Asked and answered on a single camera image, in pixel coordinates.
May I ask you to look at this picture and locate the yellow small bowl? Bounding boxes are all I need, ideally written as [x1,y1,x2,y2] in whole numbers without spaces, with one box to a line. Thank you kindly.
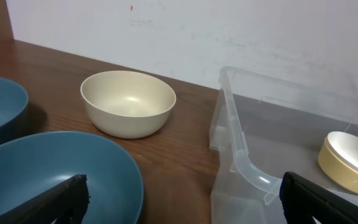
[318,136,358,194]

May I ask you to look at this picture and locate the cream bowl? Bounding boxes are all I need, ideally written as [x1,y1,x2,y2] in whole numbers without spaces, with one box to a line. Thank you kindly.
[80,70,177,139]

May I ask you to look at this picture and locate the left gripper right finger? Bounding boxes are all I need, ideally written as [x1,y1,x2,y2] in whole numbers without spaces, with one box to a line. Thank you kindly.
[279,172,358,224]

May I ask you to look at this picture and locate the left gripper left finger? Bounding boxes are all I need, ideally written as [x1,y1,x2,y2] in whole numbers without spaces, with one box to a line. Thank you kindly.
[0,174,90,224]

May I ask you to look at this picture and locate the clear plastic storage container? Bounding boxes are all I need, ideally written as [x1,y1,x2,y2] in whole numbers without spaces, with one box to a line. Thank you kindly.
[209,67,358,223]

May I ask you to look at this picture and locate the dark blue bowl near gripper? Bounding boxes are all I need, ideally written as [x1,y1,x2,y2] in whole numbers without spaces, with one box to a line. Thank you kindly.
[0,131,144,224]

